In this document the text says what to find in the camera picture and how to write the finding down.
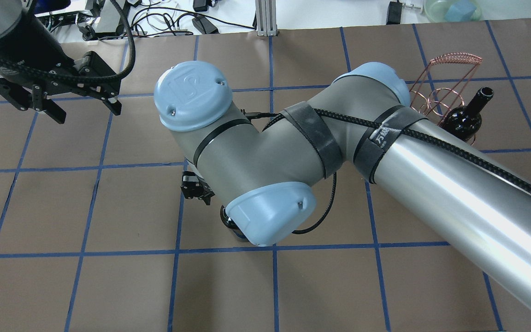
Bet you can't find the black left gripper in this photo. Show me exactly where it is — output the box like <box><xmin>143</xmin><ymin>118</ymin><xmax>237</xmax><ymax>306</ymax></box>
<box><xmin>0</xmin><ymin>51</ymin><xmax>122</xmax><ymax>124</ymax></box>

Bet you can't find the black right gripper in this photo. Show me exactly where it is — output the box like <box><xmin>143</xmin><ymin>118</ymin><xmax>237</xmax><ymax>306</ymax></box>
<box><xmin>181</xmin><ymin>171</ymin><xmax>215</xmax><ymax>206</ymax></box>

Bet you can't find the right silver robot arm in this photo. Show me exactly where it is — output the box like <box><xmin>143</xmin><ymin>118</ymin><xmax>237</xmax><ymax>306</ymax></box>
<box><xmin>153</xmin><ymin>61</ymin><xmax>531</xmax><ymax>309</ymax></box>

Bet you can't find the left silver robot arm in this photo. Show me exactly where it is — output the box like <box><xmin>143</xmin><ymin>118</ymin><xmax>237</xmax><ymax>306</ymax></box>
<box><xmin>0</xmin><ymin>0</ymin><xmax>122</xmax><ymax>124</ymax></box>

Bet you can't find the dark wine bottle in basket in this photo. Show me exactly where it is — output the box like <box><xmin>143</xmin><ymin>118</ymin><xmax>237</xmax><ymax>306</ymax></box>
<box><xmin>438</xmin><ymin>87</ymin><xmax>495</xmax><ymax>142</ymax></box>

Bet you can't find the black power adapter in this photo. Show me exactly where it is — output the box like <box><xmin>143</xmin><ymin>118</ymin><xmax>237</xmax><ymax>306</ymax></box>
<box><xmin>192</xmin><ymin>16</ymin><xmax>219</xmax><ymax>35</ymax></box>

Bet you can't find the green bowl with blue sponge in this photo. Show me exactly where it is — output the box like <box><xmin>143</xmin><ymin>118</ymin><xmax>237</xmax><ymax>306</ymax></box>
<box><xmin>423</xmin><ymin>0</ymin><xmax>482</xmax><ymax>23</ymax></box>

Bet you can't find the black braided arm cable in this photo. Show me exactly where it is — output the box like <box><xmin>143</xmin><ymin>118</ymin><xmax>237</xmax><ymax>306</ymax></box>
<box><xmin>240</xmin><ymin>108</ymin><xmax>531</xmax><ymax>235</ymax></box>

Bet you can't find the aluminium frame post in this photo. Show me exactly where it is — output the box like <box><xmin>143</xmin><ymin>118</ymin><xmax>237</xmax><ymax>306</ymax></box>
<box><xmin>255</xmin><ymin>0</ymin><xmax>279</xmax><ymax>36</ymax></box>

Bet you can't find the copper wire wine basket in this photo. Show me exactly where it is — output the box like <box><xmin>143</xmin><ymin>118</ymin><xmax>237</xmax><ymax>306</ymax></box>
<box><xmin>408</xmin><ymin>53</ymin><xmax>484</xmax><ymax>146</ymax></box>

